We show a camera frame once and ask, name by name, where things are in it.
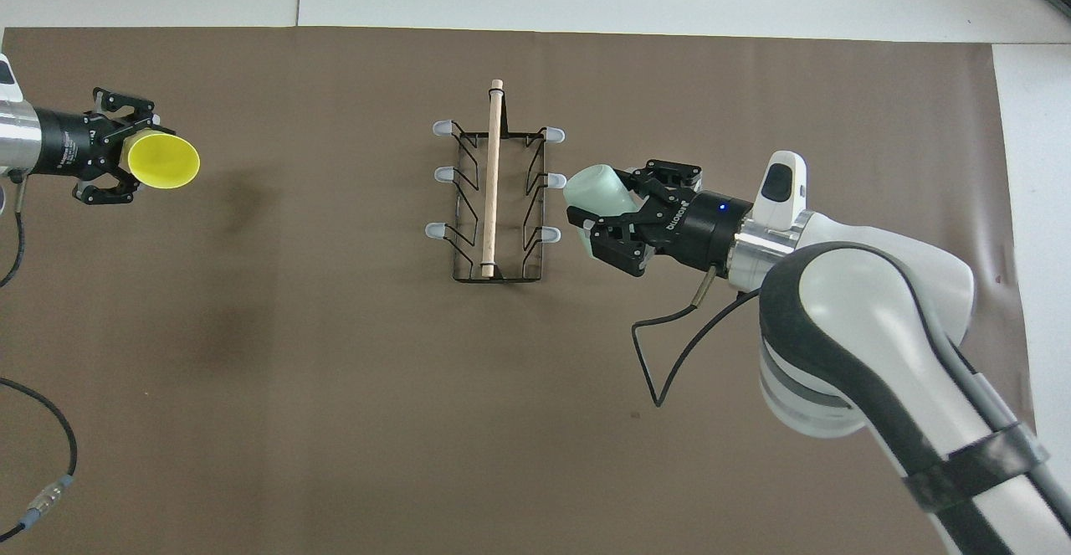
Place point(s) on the brown paper table mat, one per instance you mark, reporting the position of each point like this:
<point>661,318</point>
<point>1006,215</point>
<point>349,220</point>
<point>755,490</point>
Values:
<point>335,413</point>

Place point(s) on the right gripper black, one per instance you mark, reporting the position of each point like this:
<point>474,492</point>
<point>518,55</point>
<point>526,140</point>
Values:
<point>703,233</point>

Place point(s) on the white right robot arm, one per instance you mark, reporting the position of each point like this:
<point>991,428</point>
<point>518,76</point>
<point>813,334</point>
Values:
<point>862,304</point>

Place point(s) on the yellow plastic cup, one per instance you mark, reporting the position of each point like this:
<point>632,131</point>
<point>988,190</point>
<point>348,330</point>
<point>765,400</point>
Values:
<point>166,160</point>

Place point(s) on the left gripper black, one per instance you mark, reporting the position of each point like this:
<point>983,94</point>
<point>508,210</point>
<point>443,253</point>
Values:
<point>71,143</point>

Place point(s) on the pale green plastic cup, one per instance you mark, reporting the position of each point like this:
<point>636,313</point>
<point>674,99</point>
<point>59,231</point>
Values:
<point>598,191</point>

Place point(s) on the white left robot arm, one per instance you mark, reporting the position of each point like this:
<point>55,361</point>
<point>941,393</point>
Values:
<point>17,136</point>

